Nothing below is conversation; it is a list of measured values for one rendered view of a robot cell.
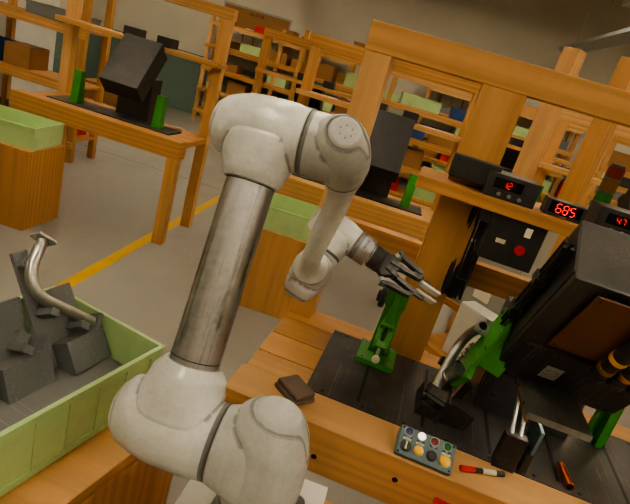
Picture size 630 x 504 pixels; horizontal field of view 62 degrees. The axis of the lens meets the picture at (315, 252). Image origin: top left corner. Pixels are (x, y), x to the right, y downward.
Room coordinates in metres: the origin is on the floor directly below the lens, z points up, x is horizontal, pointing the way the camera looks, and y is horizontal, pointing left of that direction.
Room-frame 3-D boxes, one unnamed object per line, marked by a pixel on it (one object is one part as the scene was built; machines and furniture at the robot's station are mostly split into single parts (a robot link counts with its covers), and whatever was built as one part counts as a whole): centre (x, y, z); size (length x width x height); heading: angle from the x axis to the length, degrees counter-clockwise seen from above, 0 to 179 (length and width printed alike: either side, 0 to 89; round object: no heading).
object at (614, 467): (1.43, -0.66, 0.89); 1.10 x 0.42 x 0.02; 81
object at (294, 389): (1.26, -0.06, 0.91); 0.10 x 0.08 x 0.03; 41
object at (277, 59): (11.12, 1.80, 1.11); 3.01 x 0.54 x 2.23; 86
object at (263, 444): (0.82, -0.02, 1.05); 0.18 x 0.16 x 0.22; 85
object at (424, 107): (8.54, -0.41, 1.12); 3.01 x 0.54 x 2.24; 86
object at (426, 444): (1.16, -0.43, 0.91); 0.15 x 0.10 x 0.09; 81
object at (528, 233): (1.65, -0.59, 1.42); 0.17 x 0.12 x 0.15; 81
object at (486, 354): (1.38, -0.58, 1.17); 0.13 x 0.12 x 0.20; 81
